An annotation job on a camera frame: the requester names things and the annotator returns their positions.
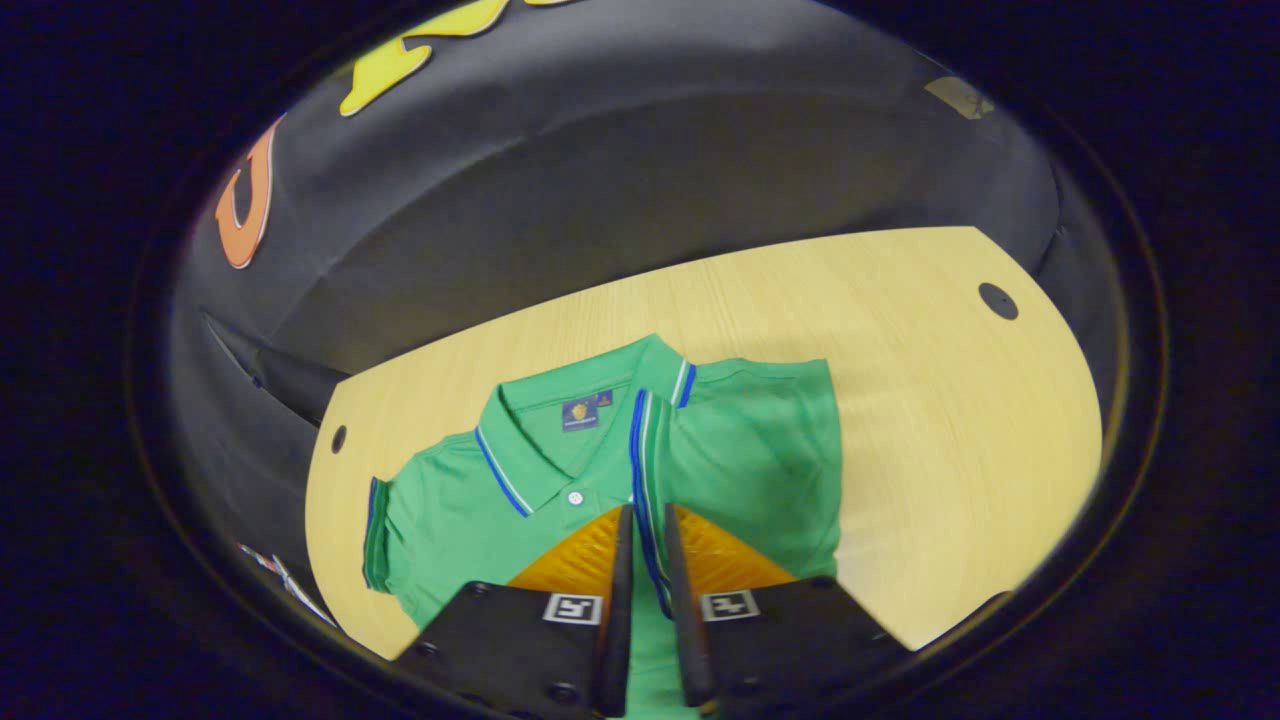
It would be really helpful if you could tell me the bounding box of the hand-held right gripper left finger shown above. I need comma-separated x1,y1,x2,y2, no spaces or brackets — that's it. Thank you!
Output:
392,503,635,720

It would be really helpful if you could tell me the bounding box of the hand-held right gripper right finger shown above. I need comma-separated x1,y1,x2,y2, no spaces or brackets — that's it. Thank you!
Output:
663,503,916,720

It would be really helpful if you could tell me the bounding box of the green T-shirt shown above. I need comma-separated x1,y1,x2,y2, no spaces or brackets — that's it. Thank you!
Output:
362,333,843,720

